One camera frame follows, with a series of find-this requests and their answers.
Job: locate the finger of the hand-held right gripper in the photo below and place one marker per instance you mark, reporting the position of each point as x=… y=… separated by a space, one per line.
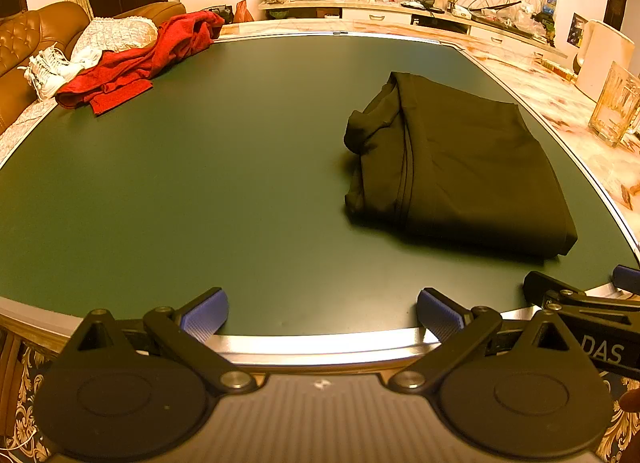
x=565 y=298
x=629 y=277

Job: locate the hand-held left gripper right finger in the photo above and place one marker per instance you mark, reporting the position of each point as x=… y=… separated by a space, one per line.
x=439 y=315

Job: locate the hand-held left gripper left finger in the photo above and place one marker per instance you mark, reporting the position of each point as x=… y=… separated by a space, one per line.
x=205 y=315

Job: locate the black pants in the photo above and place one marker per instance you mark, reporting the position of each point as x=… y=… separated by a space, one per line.
x=465 y=168

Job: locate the person's right hand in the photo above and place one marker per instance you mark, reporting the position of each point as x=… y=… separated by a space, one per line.
x=632 y=400

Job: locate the clear glass pitcher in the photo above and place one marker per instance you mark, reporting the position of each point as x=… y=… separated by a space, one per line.
x=615 y=103

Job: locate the patterned rug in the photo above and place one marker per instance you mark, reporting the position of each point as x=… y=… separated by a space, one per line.
x=22 y=393

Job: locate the red garment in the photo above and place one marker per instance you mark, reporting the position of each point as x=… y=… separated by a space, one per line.
x=130 y=68

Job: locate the white lace sofa cover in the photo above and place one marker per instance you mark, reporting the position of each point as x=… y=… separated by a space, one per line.
x=22 y=130

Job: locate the dark doorway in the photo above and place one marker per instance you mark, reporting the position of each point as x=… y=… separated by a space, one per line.
x=616 y=0

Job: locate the white sneaker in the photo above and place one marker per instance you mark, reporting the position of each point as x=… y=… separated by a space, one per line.
x=40 y=80
x=62 y=59

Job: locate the white quilted sofa cover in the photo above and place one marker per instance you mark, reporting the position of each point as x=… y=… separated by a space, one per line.
x=117 y=35

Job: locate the black bag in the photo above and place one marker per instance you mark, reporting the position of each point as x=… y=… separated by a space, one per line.
x=222 y=14

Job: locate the orange bag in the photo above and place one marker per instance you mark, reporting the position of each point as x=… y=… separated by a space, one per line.
x=244 y=13

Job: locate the white television cabinet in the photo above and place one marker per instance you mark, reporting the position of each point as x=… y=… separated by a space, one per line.
x=360 y=14

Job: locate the brown leather sofa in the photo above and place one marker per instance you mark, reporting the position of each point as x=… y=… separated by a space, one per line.
x=30 y=33

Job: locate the small wall poster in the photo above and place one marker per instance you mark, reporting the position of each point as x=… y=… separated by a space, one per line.
x=576 y=30

